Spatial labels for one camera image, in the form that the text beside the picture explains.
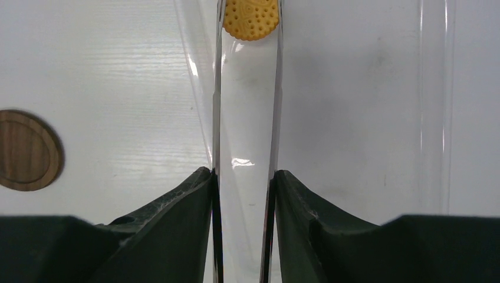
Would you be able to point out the metal serving tongs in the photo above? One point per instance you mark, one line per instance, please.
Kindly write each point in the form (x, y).
(245, 122)

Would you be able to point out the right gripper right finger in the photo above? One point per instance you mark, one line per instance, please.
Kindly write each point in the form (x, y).
(319, 242)

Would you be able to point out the dark wooden coaster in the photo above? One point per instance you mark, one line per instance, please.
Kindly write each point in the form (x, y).
(32, 154)

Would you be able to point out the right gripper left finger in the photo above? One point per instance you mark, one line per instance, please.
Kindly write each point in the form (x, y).
(165, 240)

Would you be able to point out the orange round macaron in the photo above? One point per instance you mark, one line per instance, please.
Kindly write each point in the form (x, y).
(250, 20)

